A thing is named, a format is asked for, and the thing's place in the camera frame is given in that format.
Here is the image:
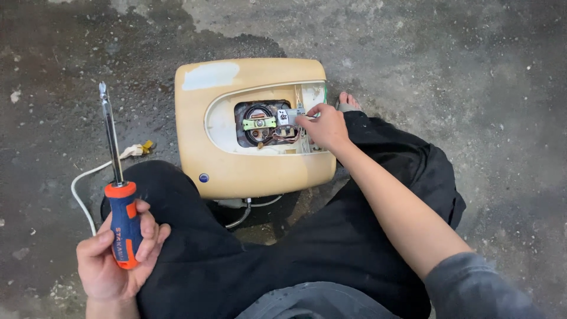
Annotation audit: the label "person's right hand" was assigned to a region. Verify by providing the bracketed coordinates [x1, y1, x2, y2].
[295, 103, 351, 155]

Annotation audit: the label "person's left hand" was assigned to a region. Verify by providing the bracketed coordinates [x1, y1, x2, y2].
[76, 199, 172, 302]

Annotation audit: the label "blue and orange screwdriver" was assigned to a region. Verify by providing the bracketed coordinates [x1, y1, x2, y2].
[98, 81, 144, 270]

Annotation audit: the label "person's bare foot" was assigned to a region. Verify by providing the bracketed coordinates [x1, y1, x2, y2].
[335, 92, 362, 113]

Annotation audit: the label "grey thermostat block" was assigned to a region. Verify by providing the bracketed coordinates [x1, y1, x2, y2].
[276, 106, 307, 127]

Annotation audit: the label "black round heater flange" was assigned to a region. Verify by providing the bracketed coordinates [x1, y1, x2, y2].
[241, 104, 279, 145]

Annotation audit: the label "cream electric water heater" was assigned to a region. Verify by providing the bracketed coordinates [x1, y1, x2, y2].
[174, 58, 338, 200]

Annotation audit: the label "black trousers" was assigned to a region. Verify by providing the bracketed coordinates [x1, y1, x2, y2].
[100, 111, 467, 319]

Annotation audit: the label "grey shirt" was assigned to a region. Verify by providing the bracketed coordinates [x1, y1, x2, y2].
[234, 252, 548, 319]

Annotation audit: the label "bundle of brown wires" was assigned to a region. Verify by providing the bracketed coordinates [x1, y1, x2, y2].
[257, 125, 303, 149]

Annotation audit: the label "white power cable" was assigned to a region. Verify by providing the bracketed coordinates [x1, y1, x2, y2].
[71, 140, 155, 237]

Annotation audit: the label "green metal bracket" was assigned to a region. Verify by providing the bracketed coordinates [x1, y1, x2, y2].
[242, 116, 278, 132]

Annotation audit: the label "thin grey hose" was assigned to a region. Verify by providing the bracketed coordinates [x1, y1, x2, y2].
[250, 194, 284, 208]

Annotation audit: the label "flexible metal hose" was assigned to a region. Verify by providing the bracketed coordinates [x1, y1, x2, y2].
[224, 198, 253, 230]

